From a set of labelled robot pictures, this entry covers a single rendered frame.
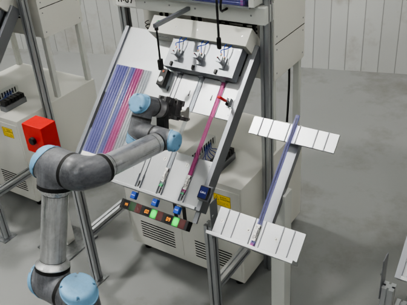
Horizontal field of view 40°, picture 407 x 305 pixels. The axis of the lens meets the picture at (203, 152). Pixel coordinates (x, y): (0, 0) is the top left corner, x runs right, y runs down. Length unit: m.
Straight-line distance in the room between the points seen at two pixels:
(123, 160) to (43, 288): 0.50
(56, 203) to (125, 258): 1.34
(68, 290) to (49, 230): 0.20
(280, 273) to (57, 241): 0.93
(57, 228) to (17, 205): 1.88
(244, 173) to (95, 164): 1.00
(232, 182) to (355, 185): 1.27
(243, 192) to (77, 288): 0.94
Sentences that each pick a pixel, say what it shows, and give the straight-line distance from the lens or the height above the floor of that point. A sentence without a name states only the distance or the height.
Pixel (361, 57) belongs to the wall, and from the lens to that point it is 5.12.
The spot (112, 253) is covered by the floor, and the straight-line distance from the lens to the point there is 3.18.
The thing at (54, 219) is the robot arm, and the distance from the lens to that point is 1.87.
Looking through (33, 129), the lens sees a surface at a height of 0.76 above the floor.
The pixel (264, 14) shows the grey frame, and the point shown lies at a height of 1.36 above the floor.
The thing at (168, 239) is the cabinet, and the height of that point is 0.16.
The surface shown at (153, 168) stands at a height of 0.79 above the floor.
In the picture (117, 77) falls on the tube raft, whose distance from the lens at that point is 2.61.
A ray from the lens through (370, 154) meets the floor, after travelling 3.93.
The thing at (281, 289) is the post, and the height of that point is 0.34.
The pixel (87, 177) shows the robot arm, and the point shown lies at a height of 1.13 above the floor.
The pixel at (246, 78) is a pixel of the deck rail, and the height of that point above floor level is 1.11.
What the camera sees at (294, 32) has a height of 1.16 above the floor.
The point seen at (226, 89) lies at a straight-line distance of 2.32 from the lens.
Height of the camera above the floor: 2.04
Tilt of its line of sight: 31 degrees down
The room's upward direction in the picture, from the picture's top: 5 degrees counter-clockwise
